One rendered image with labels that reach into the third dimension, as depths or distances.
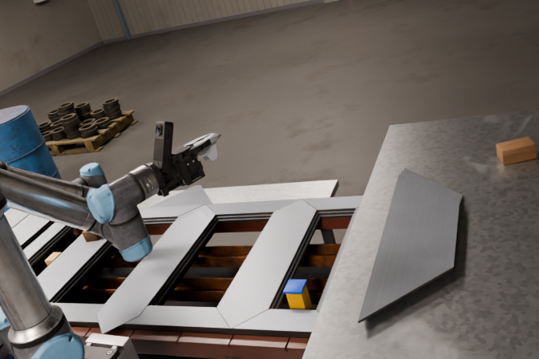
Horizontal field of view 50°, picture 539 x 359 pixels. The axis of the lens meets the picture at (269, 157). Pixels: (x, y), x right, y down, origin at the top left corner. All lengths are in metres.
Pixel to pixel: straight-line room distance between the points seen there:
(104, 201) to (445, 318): 0.78
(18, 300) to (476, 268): 1.01
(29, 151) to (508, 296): 4.34
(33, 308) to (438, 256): 0.92
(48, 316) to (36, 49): 11.37
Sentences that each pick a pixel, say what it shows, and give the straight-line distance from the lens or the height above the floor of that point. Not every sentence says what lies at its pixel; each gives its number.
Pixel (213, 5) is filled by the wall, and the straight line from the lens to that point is 12.15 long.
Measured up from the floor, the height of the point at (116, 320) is 0.85.
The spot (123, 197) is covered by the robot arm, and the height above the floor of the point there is 1.44.
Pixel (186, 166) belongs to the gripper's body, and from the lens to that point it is 1.39.
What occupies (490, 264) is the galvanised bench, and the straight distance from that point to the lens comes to 1.49.
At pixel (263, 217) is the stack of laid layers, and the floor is 0.83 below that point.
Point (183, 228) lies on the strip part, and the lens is 2.41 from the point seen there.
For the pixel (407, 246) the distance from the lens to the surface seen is 1.53.
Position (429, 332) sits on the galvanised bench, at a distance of 1.32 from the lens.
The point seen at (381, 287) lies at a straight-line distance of 1.42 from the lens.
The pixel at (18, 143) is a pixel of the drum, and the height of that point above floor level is 0.71.
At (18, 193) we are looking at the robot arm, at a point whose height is 1.52.
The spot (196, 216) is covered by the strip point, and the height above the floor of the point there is 0.85.
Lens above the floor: 1.94
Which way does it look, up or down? 23 degrees down
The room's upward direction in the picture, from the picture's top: 16 degrees counter-clockwise
